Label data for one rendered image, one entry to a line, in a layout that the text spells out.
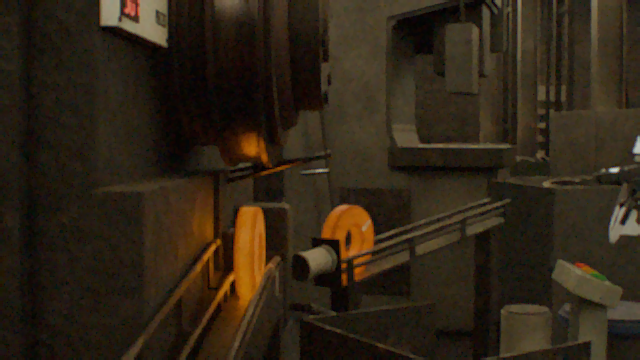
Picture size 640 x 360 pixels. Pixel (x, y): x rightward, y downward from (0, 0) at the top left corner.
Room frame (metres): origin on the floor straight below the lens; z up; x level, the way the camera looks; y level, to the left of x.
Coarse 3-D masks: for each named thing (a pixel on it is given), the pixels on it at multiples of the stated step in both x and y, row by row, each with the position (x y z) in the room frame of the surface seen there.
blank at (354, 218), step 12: (336, 216) 1.87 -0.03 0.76; (348, 216) 1.89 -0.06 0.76; (360, 216) 1.92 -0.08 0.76; (324, 228) 1.87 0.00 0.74; (336, 228) 1.85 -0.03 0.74; (348, 228) 1.89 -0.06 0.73; (360, 228) 1.92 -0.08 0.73; (372, 228) 1.96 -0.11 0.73; (360, 240) 1.93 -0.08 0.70; (372, 240) 1.96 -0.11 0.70; (348, 252) 1.93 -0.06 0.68
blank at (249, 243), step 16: (256, 208) 1.47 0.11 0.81; (240, 224) 1.42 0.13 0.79; (256, 224) 1.43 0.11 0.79; (240, 240) 1.41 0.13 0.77; (256, 240) 1.43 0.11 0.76; (240, 256) 1.40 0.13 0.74; (256, 256) 1.43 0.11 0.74; (240, 272) 1.41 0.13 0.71; (256, 272) 1.43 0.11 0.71; (240, 288) 1.42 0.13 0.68
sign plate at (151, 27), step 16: (112, 0) 1.02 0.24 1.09; (144, 0) 1.14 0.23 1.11; (160, 0) 1.23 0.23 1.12; (112, 16) 1.02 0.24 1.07; (128, 16) 1.05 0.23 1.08; (144, 16) 1.14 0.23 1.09; (160, 16) 1.23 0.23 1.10; (128, 32) 1.08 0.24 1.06; (144, 32) 1.14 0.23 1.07; (160, 32) 1.23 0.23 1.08
